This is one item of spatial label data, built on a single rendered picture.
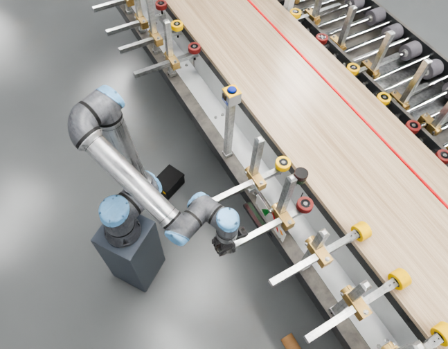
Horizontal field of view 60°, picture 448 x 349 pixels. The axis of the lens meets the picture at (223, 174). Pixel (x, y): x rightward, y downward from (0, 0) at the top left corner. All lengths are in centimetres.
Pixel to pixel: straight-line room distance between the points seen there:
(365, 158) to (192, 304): 139
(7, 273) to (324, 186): 210
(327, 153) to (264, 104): 46
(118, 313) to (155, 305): 23
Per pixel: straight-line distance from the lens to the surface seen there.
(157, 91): 356
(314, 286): 197
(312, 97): 233
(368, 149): 219
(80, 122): 151
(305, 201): 190
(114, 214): 191
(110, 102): 156
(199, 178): 298
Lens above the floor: 254
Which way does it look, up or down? 58 degrees down
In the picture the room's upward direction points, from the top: 4 degrees clockwise
